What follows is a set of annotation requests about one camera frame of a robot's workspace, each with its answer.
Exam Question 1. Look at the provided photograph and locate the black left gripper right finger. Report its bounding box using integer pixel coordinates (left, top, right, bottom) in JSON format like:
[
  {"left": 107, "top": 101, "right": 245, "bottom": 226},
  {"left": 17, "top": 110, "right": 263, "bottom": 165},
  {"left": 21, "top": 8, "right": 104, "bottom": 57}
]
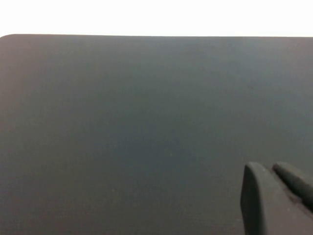
[{"left": 271, "top": 162, "right": 313, "bottom": 212}]

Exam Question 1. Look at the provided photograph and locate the black table mat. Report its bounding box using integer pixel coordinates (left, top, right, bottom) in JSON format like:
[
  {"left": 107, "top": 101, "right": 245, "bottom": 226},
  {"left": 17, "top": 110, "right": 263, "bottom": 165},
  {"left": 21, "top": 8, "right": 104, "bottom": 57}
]
[{"left": 0, "top": 33, "right": 313, "bottom": 235}]

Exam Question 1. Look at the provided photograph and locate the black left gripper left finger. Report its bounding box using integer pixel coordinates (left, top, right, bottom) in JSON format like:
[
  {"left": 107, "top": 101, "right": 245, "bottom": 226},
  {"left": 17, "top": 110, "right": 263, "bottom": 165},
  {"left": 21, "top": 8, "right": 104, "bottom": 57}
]
[{"left": 240, "top": 161, "right": 313, "bottom": 235}]

